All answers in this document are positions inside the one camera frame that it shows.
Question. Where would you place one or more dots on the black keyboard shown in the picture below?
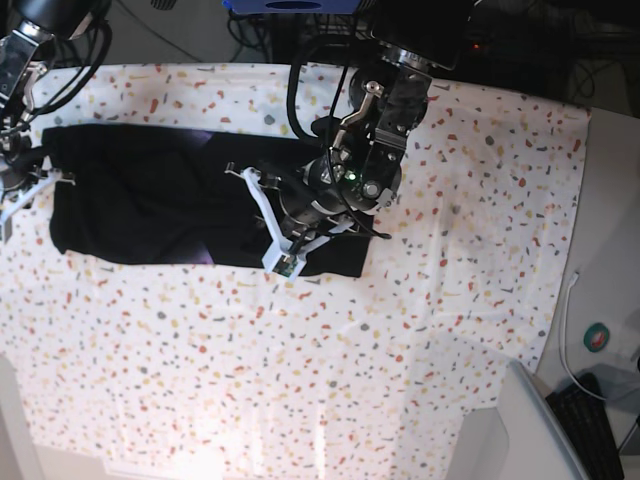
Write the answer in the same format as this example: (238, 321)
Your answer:
(584, 421)

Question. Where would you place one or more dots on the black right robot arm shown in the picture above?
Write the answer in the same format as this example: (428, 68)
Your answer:
(28, 53)

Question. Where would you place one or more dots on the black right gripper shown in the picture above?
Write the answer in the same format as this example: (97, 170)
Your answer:
(24, 169)

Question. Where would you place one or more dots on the green tape roll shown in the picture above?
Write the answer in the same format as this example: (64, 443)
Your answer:
(596, 337)

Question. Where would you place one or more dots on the black t-shirt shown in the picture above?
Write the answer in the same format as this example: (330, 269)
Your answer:
(152, 195)

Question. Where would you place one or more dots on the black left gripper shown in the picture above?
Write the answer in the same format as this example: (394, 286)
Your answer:
(299, 208)

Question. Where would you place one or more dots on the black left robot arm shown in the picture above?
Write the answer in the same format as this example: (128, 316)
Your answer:
(359, 169)

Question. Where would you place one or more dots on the grey monitor edge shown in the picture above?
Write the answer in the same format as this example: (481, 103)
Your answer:
(538, 447)

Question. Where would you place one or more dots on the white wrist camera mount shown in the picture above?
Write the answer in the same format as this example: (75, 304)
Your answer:
(20, 197)
(284, 257)

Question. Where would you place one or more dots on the terrazzo pattern tablecloth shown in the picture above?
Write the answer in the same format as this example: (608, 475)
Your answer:
(193, 372)

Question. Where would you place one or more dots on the blue box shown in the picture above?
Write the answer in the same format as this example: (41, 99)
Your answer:
(246, 7)

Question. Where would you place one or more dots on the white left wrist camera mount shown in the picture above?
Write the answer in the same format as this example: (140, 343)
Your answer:
(284, 257)

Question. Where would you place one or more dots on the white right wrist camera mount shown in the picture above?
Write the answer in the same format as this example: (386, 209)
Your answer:
(20, 197)

